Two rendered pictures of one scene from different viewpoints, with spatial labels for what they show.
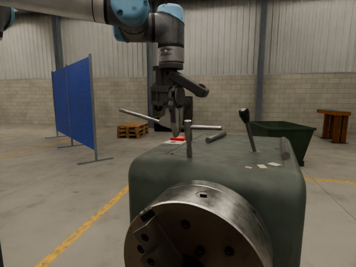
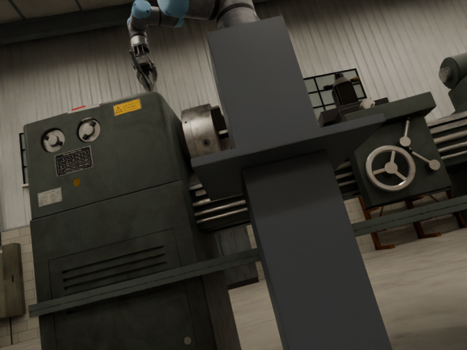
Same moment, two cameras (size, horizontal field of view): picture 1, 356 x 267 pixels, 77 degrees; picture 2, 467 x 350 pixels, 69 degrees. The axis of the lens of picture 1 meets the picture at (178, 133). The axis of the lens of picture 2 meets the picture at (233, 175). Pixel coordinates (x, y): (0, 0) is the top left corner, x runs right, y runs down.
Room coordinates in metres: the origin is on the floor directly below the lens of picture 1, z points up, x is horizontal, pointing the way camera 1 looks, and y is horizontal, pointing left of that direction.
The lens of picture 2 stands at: (0.84, 1.34, 0.54)
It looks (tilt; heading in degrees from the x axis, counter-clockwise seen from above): 14 degrees up; 251
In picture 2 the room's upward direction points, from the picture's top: 14 degrees counter-clockwise
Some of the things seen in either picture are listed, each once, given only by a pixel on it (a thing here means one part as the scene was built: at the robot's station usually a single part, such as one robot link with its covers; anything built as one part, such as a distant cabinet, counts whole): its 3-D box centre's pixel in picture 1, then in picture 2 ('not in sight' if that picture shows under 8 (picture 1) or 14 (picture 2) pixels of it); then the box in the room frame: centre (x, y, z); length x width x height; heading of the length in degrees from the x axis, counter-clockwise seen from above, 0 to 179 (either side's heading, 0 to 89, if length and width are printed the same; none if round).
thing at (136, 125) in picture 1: (133, 130); not in sight; (8.43, 1.70, 0.22); 1.25 x 0.86 x 0.44; 170
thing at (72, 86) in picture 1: (69, 106); not in sight; (6.50, 3.14, 1.18); 4.12 x 0.80 x 2.35; 39
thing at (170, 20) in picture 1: (169, 28); (137, 30); (0.67, 0.02, 1.63); 0.09 x 0.08 x 0.11; 98
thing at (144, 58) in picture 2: (168, 86); (142, 60); (0.67, 0.03, 1.47); 0.09 x 0.08 x 0.12; 67
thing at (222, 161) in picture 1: (222, 194); (123, 166); (0.82, -0.18, 1.06); 0.59 x 0.48 x 0.39; 157
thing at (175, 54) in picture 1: (170, 57); (140, 45); (0.67, 0.02, 1.55); 0.08 x 0.08 x 0.05
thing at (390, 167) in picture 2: not in sight; (395, 160); (-0.06, 0.43, 0.73); 0.27 x 0.12 x 0.27; 157
